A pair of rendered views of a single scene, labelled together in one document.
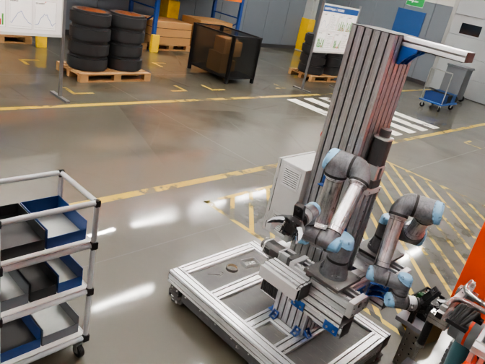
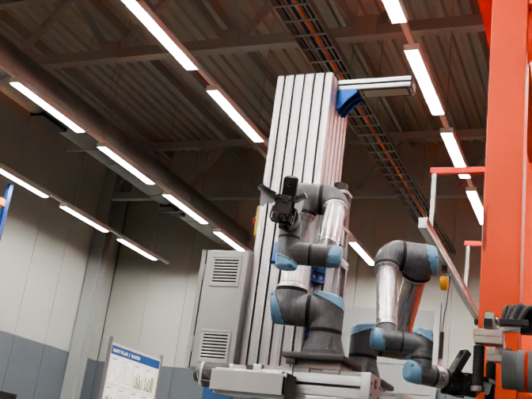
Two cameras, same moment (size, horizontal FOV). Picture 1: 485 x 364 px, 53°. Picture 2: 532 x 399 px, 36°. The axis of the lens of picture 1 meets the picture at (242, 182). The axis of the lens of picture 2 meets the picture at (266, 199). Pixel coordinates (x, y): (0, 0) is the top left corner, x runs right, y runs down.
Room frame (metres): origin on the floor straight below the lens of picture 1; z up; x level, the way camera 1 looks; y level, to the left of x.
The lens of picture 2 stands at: (-0.46, 0.48, 0.41)
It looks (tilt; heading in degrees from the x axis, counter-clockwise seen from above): 19 degrees up; 344
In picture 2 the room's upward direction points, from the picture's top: 8 degrees clockwise
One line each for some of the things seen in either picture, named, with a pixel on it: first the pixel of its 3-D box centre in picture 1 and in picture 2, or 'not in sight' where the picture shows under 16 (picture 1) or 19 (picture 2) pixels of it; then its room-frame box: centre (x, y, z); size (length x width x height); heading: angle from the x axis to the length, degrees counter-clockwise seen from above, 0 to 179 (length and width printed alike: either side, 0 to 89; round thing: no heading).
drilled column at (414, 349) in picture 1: (413, 338); not in sight; (2.62, -1.31, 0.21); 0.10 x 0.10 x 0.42; 50
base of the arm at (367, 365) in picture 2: (382, 242); (361, 367); (2.58, -0.89, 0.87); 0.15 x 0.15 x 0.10
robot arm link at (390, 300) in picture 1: (396, 300); (419, 372); (2.09, -0.89, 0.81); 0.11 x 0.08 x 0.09; 95
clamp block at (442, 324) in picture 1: (439, 318); (488, 336); (1.83, -0.99, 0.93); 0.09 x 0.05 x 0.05; 50
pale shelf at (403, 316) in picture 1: (423, 312); not in sight; (2.60, -1.29, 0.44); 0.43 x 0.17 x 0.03; 140
